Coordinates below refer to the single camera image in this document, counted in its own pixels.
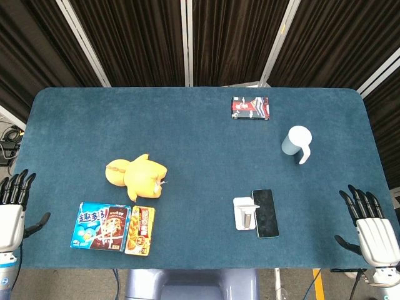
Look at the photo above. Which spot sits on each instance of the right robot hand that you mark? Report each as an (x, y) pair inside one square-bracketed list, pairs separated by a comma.
[(376, 237)]

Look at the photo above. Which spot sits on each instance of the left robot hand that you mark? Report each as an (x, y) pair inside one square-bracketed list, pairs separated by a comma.
[(11, 225)]

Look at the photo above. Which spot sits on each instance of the yellow plush toy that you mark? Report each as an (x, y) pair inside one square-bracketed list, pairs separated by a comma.
[(140, 178)]

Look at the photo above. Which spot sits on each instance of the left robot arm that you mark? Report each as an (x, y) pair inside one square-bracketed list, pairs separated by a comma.
[(6, 275)]

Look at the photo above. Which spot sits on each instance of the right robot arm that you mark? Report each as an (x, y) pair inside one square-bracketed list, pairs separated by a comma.
[(386, 281)]

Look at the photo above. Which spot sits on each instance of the yellow floor tape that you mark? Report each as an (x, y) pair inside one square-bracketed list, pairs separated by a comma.
[(317, 284)]

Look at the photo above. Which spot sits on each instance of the blue cookie box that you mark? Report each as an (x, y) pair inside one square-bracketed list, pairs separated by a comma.
[(100, 226)]

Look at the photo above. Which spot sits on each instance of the dark brown curtain panel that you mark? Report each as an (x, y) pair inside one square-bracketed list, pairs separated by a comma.
[(387, 125), (340, 37), (234, 40), (31, 47), (131, 40)]

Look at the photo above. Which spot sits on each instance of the black smartphone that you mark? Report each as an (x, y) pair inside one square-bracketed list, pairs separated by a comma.
[(265, 214)]

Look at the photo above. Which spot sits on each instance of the yellow curry box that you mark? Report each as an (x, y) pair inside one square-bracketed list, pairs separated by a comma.
[(140, 231)]

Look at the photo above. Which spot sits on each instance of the white phone stand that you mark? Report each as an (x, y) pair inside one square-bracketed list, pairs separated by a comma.
[(242, 215)]

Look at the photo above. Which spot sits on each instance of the red black card box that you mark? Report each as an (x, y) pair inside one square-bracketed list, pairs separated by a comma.
[(250, 107)]

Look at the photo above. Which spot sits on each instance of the grey-blue robot torso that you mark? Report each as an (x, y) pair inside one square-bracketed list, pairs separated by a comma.
[(190, 284)]

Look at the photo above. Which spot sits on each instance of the teal table cloth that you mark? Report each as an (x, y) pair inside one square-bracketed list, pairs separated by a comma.
[(200, 140)]

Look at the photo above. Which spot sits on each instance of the white partition post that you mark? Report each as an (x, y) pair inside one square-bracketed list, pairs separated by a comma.
[(12, 117), (276, 43), (187, 43), (82, 43), (379, 75)]

